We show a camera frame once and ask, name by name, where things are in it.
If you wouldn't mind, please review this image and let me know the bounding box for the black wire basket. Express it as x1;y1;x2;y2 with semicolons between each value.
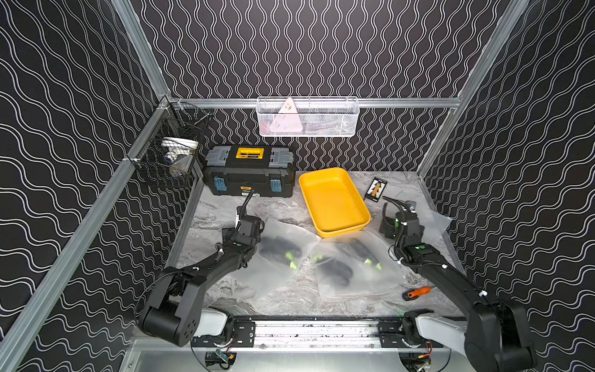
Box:
132;97;214;189

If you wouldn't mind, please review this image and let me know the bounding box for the black toolbox with blue latches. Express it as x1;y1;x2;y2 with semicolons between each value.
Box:
203;145;296;198

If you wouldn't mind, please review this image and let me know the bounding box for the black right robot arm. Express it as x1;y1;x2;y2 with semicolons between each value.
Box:
380;198;538;371

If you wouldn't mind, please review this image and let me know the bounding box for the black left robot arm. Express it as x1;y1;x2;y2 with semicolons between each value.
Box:
138;215;265;347

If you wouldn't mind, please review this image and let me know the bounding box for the clear zip-top bag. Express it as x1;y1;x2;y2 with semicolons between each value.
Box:
229;218;321;299
311;231;405;297
415;204;452;244

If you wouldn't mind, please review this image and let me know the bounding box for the white wire basket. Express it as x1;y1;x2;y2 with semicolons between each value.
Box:
256;97;360;138

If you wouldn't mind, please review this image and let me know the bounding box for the small black picture card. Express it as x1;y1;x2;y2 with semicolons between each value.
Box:
364;177;387;202

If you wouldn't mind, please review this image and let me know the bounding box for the orange handled screwdriver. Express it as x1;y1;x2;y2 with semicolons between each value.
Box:
401;286;432;302

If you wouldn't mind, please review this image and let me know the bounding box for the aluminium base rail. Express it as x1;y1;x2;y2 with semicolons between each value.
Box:
125;318;508;354

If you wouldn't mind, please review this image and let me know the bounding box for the yellow plastic bin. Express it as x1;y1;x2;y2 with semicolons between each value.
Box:
298;167;372;239

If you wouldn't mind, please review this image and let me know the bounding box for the pink triangular card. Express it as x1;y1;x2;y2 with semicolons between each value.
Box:
269;98;304;136

